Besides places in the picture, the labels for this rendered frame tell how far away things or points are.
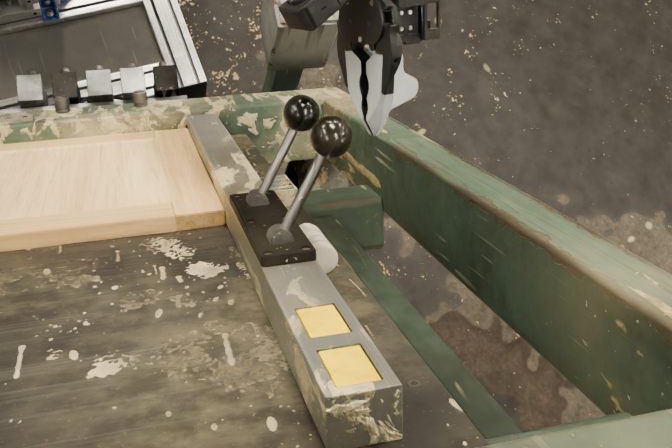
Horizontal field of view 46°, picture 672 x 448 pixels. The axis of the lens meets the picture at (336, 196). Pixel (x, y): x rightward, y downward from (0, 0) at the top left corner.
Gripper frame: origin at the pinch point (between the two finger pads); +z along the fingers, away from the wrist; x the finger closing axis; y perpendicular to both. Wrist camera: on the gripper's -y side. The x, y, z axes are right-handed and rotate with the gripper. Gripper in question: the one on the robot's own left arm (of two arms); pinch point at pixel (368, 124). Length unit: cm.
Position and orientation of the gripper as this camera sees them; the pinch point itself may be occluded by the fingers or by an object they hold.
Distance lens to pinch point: 85.6
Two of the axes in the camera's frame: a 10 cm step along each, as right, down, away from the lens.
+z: 0.3, 9.5, 3.0
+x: -6.0, -2.2, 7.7
